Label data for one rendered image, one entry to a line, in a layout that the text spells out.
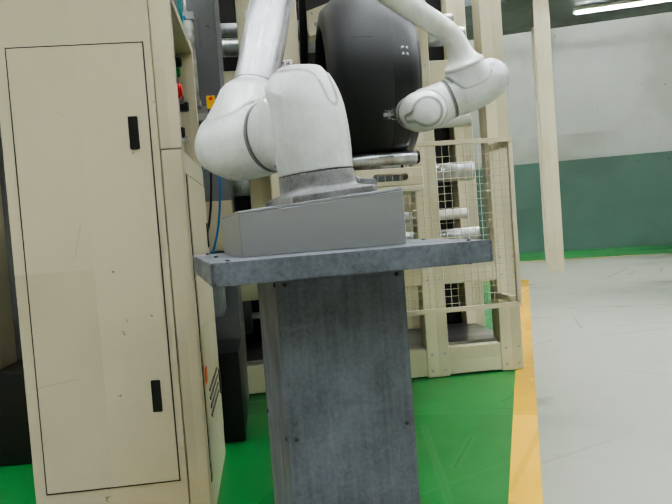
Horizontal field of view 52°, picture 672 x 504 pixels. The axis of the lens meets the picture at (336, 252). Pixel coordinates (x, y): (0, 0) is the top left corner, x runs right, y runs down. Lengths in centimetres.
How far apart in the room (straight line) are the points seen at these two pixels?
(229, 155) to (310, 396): 53
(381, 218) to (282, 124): 27
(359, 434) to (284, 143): 58
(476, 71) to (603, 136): 975
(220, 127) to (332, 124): 27
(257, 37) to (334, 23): 71
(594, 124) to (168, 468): 1032
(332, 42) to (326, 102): 92
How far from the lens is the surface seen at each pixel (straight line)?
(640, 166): 1155
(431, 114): 174
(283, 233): 127
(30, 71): 176
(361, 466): 138
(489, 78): 182
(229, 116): 151
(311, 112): 135
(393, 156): 233
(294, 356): 130
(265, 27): 165
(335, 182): 135
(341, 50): 224
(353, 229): 130
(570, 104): 1154
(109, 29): 174
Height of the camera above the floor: 70
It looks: 2 degrees down
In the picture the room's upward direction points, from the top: 4 degrees counter-clockwise
